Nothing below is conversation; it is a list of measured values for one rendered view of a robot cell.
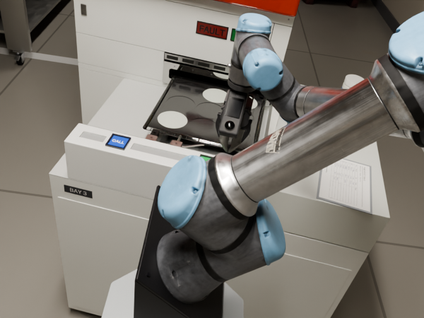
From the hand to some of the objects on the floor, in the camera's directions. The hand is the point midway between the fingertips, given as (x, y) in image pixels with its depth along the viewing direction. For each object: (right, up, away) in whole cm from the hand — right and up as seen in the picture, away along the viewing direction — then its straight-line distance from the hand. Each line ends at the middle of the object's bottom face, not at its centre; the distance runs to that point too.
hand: (228, 149), depth 112 cm
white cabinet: (-12, -62, +86) cm, 106 cm away
